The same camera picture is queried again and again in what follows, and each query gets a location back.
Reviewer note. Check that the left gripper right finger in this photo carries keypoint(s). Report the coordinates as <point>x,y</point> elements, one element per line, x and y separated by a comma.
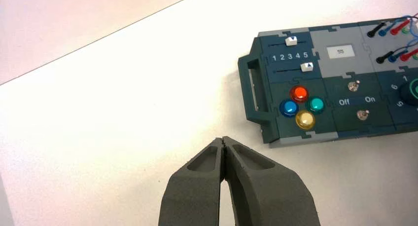
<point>264,195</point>

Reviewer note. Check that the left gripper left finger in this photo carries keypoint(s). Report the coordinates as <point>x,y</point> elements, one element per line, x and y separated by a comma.
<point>192,192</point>

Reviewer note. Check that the yellow push button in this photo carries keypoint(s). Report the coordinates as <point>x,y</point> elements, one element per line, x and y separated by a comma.
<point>305,120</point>

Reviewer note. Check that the blue push button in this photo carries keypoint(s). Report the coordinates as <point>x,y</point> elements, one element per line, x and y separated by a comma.
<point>289,108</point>

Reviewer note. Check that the green push button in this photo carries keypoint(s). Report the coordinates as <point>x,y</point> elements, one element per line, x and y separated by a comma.
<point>315,105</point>

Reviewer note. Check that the red push button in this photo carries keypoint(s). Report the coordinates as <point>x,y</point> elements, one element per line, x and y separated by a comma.
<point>299,93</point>

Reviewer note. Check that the blue grey task board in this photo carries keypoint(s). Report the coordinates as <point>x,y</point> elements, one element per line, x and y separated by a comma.
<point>339,120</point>

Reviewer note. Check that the white slider knob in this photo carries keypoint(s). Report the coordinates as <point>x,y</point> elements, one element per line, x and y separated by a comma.
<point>291,40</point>
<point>307,67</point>

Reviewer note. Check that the white display label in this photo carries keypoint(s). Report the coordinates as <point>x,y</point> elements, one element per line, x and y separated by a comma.
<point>340,51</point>

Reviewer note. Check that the green rotary knob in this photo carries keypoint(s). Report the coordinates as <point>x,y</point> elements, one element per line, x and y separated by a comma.
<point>410,93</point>

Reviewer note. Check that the metal toggle switch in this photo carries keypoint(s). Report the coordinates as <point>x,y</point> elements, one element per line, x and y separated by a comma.
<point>353,85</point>
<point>362,115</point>

